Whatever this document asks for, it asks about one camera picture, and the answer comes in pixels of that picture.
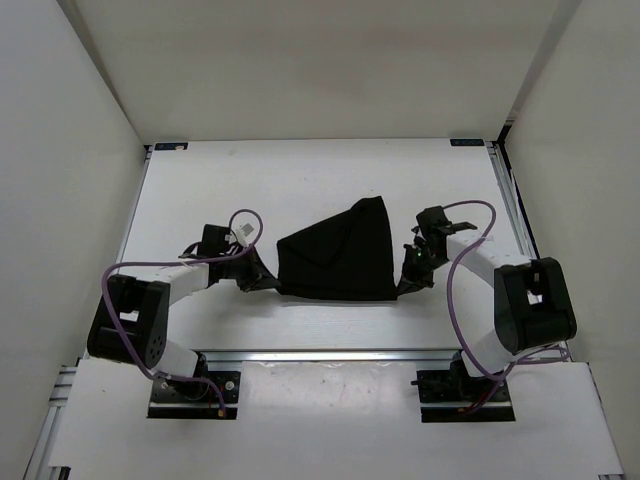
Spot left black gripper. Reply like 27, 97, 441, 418
219, 243, 280, 292

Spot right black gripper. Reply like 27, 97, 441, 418
395, 243, 447, 296

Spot black skirt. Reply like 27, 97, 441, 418
276, 196, 397, 302

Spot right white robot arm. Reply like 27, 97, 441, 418
398, 224, 577, 400

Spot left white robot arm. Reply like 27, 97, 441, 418
87, 235, 280, 400

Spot right blue corner label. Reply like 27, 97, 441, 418
450, 138, 485, 147

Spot blue corner label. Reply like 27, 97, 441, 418
450, 138, 485, 147
154, 142, 188, 151

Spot left blue corner label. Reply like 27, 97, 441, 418
154, 142, 188, 151

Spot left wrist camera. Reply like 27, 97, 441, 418
198, 223, 256, 257

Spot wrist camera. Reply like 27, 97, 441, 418
416, 206, 478, 238
198, 223, 256, 257

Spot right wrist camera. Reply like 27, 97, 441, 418
416, 206, 478, 238

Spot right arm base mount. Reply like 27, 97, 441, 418
411, 359, 516, 424

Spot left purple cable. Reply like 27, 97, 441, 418
100, 208, 265, 416

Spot purple cable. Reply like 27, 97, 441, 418
439, 199, 571, 414
100, 208, 265, 416

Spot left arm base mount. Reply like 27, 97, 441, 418
147, 352, 241, 420

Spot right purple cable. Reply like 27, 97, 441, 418
439, 199, 571, 414

